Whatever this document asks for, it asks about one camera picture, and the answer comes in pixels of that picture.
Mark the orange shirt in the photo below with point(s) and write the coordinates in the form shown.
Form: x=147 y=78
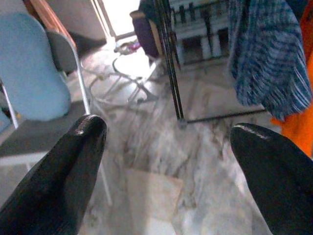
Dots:
x=300 y=132

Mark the blue white plaid shirt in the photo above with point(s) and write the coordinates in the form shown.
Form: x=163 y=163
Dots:
x=266 y=61

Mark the white folding chair grey seat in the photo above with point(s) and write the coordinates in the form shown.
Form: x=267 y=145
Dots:
x=61 y=51

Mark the light blue chair cushion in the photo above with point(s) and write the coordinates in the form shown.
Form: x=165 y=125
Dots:
x=29 y=68

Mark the white slatted shelf unit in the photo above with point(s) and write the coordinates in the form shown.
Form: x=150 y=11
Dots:
x=190 y=30

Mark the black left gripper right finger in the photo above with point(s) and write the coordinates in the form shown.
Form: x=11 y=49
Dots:
x=281 y=186

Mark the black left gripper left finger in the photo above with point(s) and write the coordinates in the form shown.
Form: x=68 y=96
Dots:
x=49 y=191

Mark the dark purple upholstered stool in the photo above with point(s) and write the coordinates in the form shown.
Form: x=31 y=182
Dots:
x=145 y=36

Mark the black metal clothes rack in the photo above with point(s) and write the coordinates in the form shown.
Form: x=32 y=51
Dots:
x=174 y=80

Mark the brown wooden plank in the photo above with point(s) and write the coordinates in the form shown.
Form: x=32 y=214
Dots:
x=46 y=14

